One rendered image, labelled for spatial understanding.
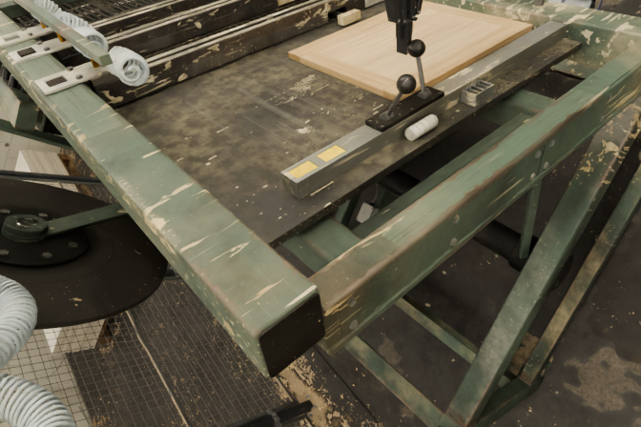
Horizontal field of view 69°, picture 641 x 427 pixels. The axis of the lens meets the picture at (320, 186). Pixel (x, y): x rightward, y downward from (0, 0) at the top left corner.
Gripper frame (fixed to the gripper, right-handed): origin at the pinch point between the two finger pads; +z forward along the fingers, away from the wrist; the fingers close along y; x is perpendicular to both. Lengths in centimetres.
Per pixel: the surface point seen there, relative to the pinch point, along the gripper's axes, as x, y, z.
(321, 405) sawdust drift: -61, 1, 250
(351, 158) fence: 8.6, 24.5, 14.5
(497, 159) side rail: 30.8, 10.1, 11.7
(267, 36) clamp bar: -57, -2, 14
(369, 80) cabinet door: -13.0, -2.2, 14.9
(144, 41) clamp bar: -86, 26, 13
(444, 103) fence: 8.5, -4.0, 14.5
